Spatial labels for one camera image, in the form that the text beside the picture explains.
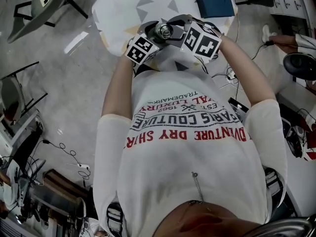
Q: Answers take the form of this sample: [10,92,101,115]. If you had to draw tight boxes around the red item on chair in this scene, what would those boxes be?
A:
[3,102,19,119]

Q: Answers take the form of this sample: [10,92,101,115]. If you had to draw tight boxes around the silver chain pendant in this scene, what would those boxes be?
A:
[191,171,204,203]

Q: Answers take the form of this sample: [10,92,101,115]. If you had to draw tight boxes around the head camera mount rim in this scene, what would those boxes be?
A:
[243,215,316,237]

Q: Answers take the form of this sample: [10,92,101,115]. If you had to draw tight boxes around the white cabinet table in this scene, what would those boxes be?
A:
[0,109,41,145]

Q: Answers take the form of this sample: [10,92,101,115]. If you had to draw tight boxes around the grey backpack strap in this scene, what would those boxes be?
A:
[264,168,283,197]
[106,202,124,237]

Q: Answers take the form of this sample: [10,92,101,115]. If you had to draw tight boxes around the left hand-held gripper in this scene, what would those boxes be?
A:
[124,20,169,66]

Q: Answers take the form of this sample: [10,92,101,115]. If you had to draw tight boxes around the black looped cable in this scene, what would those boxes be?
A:
[42,139,92,182]

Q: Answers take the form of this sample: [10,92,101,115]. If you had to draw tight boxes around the black hip device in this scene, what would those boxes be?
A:
[228,97,250,122]

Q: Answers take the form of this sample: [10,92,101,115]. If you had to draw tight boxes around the person's right forearm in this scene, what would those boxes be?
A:
[218,35,277,107]

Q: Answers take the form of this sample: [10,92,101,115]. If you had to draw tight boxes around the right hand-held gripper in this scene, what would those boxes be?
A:
[164,14,224,60]

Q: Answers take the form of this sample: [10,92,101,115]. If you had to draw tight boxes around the person's black trousers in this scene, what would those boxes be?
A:
[134,64,154,78]

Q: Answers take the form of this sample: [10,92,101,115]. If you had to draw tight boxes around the black office chair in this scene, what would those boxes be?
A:
[11,127,44,167]

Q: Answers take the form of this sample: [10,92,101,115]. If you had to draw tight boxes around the white printed t-shirt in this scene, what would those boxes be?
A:
[93,69,288,237]

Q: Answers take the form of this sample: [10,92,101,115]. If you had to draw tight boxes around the triangle-patterned tablecloth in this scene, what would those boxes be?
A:
[91,0,237,73]

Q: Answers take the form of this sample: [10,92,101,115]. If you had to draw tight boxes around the grey chair with black legs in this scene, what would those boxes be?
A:
[0,61,49,125]
[6,0,94,43]

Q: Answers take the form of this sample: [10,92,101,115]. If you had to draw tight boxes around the brown wooden board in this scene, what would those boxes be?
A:
[44,169,94,199]

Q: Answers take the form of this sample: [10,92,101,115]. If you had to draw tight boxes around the person's left forearm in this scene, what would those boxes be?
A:
[101,57,135,120]

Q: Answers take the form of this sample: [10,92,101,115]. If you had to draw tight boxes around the white printed paper sheet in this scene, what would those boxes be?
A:
[270,0,311,19]

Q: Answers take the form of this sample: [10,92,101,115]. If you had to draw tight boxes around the person's face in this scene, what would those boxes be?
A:
[155,201,262,237]

